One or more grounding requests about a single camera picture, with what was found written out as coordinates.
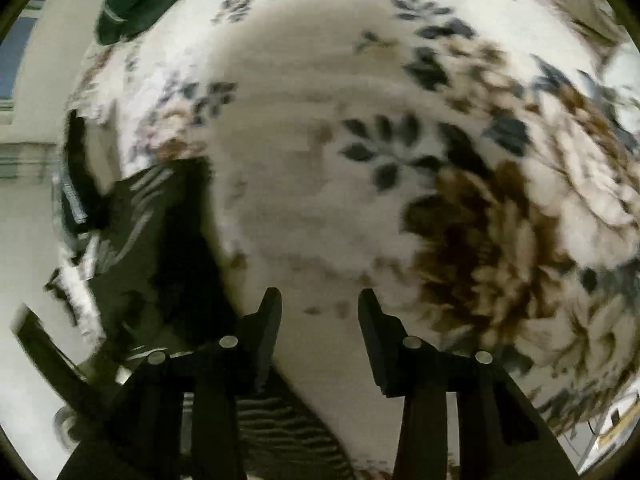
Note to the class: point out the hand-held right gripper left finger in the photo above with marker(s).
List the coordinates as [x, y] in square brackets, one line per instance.
[266, 332]

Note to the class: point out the dark green white-striped garment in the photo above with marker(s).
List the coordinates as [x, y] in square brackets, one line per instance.
[135, 0]

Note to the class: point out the floral plush blanket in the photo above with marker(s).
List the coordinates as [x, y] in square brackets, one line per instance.
[310, 160]

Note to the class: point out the black garment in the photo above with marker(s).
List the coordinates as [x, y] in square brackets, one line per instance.
[170, 240]

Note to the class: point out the dark bar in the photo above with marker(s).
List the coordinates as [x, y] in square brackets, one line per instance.
[55, 360]

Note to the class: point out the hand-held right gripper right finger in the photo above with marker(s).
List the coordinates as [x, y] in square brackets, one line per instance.
[375, 347]

